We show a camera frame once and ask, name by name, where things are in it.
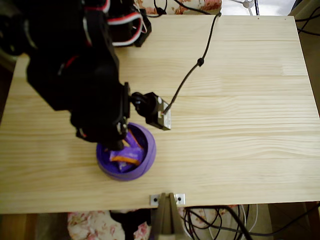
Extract purple candy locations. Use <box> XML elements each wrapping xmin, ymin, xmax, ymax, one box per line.
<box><xmin>126</xmin><ymin>129</ymin><xmax>145</xmax><ymax>151</ymax></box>
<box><xmin>109</xmin><ymin>146</ymin><xmax>145</xmax><ymax>166</ymax></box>
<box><xmin>116</xmin><ymin>161</ymin><xmax>137</xmax><ymax>174</ymax></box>

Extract purple bowl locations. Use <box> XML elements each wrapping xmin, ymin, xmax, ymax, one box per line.
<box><xmin>95</xmin><ymin>121</ymin><xmax>158</xmax><ymax>182</ymax></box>

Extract black fabric object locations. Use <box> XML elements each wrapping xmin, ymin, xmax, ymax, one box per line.
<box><xmin>109</xmin><ymin>209</ymin><xmax>153</xmax><ymax>240</ymax></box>

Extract floral cushion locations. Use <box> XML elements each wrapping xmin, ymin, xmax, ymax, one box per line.
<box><xmin>66</xmin><ymin>204</ymin><xmax>238</xmax><ymax>240</ymax></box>
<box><xmin>133</xmin><ymin>0</ymin><xmax>223</xmax><ymax>16</ymax></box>

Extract metal table clamp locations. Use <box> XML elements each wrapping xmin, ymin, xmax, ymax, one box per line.
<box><xmin>150</xmin><ymin>192</ymin><xmax>187</xmax><ymax>240</ymax></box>

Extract white star base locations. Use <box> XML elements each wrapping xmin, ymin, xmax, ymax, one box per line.
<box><xmin>228</xmin><ymin>0</ymin><xmax>255</xmax><ymax>16</ymax></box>

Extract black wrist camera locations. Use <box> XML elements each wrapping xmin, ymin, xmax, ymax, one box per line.
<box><xmin>130</xmin><ymin>91</ymin><xmax>173</xmax><ymax>132</ymax></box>

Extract silver metal bracket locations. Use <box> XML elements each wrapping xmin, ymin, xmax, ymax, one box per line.
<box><xmin>149</xmin><ymin>193</ymin><xmax>186</xmax><ymax>206</ymax></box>

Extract thin black cable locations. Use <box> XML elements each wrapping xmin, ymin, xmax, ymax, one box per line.
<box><xmin>183</xmin><ymin>208</ymin><xmax>226</xmax><ymax>240</ymax></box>

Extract black camera cable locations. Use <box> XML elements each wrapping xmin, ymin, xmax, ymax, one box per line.
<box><xmin>163</xmin><ymin>11</ymin><xmax>223</xmax><ymax>113</ymax></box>

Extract red white servo wires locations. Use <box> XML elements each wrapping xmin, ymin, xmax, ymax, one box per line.
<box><xmin>82</xmin><ymin>0</ymin><xmax>149</xmax><ymax>48</ymax></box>

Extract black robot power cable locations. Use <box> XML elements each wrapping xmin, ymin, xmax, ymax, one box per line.
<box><xmin>152</xmin><ymin>0</ymin><xmax>169</xmax><ymax>18</ymax></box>

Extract thick black cable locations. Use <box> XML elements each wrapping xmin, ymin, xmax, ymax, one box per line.
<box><xmin>183</xmin><ymin>204</ymin><xmax>253</xmax><ymax>240</ymax></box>

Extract white cable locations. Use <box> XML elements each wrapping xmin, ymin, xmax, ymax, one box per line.
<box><xmin>238</xmin><ymin>204</ymin><xmax>260</xmax><ymax>240</ymax></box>

